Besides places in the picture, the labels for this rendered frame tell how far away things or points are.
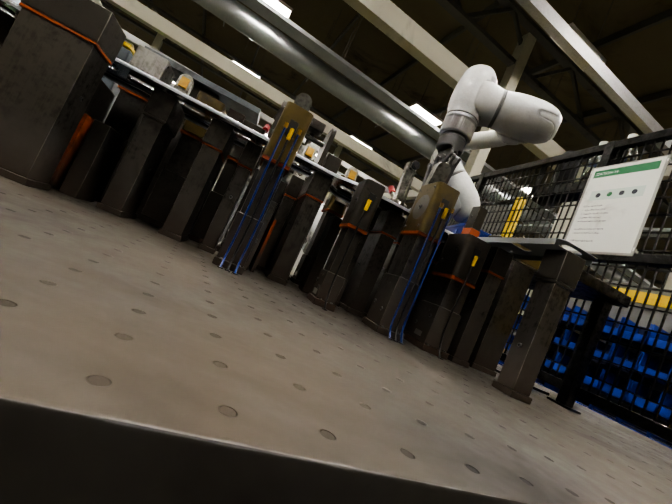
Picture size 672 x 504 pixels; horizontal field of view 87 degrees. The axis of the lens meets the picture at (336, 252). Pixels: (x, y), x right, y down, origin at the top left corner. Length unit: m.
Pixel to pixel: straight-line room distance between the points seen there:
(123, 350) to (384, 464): 0.13
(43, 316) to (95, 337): 0.02
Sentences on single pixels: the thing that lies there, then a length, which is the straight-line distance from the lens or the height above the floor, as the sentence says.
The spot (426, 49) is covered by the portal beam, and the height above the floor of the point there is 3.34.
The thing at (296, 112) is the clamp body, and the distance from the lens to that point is 0.74.
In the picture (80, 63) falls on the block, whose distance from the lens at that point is 0.80.
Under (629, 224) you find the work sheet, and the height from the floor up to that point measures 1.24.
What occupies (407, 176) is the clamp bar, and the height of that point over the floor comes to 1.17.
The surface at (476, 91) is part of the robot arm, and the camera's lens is 1.08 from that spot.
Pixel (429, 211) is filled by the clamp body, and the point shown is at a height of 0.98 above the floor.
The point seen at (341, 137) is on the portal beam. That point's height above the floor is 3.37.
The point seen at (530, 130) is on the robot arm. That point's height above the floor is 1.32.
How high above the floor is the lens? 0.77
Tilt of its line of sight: 4 degrees up
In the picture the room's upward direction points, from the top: 24 degrees clockwise
